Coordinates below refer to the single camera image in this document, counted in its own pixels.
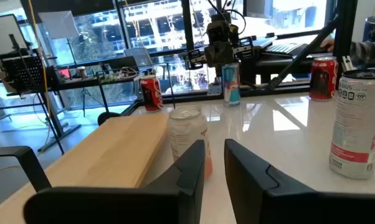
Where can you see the white board panel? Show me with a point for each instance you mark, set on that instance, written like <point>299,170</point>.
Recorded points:
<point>3,40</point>

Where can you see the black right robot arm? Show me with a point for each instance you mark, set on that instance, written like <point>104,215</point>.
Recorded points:
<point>219,20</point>

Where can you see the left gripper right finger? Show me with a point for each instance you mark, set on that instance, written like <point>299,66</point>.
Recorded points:
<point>284,205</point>

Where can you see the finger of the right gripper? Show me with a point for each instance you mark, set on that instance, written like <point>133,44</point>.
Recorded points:
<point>245,48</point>
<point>194,59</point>

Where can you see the Spindrift pink white can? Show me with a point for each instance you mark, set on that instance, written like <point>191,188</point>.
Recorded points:
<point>186,130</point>

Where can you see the Celsius tall white can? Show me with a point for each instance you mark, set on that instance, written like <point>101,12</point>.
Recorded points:
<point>355,124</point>

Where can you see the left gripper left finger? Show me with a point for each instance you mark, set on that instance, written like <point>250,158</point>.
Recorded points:
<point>119,205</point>

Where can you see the black laptop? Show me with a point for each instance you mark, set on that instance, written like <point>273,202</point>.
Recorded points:
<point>122,63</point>

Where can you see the black desk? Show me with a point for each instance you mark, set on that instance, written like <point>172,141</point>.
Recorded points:
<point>268,65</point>

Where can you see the translucent plastic sheet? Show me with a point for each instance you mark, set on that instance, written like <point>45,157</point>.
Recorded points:
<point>58,25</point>

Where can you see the wooden shelf with black brackets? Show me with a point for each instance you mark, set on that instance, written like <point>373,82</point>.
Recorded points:
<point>112,149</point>

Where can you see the black perforated equipment rack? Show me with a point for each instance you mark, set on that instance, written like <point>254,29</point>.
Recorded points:
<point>22,73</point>

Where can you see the person's hand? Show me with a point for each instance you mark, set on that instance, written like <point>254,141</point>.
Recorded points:
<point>327,45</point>

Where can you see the Red Bull blue silver can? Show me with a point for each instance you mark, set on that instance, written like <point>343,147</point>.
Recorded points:
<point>231,87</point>

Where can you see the paper cup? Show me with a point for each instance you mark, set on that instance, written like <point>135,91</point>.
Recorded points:
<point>81,72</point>

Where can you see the small red box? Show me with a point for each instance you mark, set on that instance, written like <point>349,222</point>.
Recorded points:
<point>64,73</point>

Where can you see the black side table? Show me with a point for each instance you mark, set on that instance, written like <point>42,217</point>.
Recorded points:
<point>81,84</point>

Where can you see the black keyboard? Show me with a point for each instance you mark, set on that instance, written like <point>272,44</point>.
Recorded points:
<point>284,48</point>

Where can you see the Coca-Cola red can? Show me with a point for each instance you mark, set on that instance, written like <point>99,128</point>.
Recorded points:
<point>323,79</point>
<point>151,93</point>

